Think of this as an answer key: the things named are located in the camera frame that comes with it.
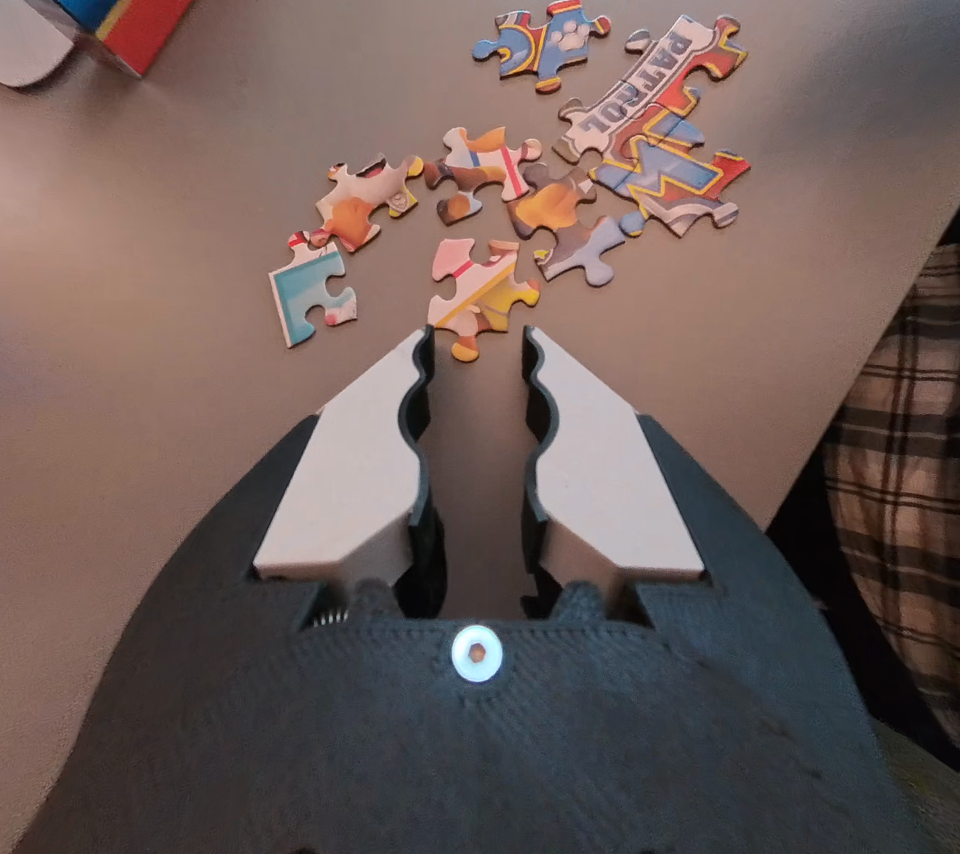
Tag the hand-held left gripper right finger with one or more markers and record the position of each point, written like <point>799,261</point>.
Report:
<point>622,487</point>

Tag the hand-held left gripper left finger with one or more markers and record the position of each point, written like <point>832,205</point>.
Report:
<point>337,487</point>

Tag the pink red collar puzzle piece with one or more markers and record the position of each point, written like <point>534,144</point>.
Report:
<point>480,292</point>

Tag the grey desk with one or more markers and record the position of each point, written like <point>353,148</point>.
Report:
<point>187,232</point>

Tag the teal white edge puzzle piece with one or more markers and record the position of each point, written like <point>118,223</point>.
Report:
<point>307,292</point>

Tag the orange blue dog puzzle piece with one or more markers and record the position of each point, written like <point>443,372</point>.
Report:
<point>570,224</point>

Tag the white orange red puzzle piece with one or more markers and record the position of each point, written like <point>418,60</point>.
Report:
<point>360,202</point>

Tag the tan pink striped puzzle piece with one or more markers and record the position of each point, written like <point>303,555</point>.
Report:
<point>480,172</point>

